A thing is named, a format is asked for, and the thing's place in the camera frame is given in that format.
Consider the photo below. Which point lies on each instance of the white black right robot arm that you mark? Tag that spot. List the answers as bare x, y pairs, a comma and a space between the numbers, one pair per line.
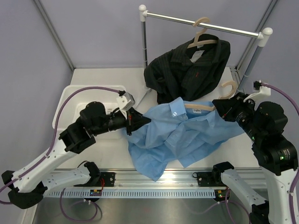
276, 156

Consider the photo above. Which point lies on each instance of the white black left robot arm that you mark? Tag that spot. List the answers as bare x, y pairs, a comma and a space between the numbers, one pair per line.
29, 185

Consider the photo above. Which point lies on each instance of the light blue shirt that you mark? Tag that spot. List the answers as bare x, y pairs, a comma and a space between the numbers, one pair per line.
177, 133

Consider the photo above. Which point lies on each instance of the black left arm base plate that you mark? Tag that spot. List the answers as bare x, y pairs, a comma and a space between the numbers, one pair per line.
108, 178

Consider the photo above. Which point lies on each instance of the beige plastic hanger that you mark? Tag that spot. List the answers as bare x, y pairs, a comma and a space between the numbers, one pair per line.
233, 85

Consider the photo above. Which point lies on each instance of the white slotted cable duct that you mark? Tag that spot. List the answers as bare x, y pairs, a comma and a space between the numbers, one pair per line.
135, 193

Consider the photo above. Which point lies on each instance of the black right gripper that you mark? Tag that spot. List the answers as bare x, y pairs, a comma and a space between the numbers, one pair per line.
227, 107

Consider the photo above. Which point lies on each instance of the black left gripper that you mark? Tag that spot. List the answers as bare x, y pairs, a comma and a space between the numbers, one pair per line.
134, 120

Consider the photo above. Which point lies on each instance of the dark striped shirt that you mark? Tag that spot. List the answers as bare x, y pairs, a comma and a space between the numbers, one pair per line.
188, 73

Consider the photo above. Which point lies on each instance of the white plastic bin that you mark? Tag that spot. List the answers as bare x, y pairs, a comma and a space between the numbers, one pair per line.
78, 102

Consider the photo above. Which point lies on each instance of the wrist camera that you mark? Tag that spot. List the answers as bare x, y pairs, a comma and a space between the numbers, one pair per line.
125, 101
261, 93

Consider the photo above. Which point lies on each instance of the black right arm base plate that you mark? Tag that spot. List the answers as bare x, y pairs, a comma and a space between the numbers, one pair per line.
208, 179

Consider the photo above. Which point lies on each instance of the beige hanger with dark shirt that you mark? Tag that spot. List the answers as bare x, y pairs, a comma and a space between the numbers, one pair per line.
197, 40

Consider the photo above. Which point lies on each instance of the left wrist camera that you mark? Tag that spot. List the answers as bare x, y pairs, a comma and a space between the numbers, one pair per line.
125, 101

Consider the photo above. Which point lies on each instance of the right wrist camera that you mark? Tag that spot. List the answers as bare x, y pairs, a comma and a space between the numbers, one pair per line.
261, 93

